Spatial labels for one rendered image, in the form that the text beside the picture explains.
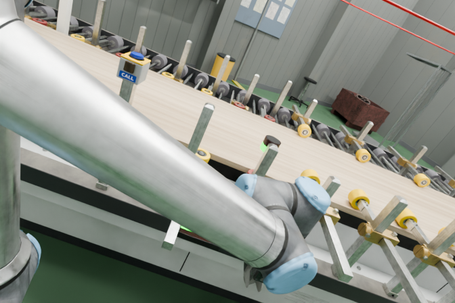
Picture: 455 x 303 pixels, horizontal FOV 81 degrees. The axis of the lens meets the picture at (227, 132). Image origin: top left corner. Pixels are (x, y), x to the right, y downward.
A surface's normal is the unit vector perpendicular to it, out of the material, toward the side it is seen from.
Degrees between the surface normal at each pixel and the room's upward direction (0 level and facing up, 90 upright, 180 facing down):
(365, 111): 90
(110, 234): 90
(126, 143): 59
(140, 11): 90
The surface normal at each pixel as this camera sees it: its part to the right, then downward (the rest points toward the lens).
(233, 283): -0.08, 0.41
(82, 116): 0.58, 0.05
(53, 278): 0.38, -0.83
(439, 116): -0.84, -0.12
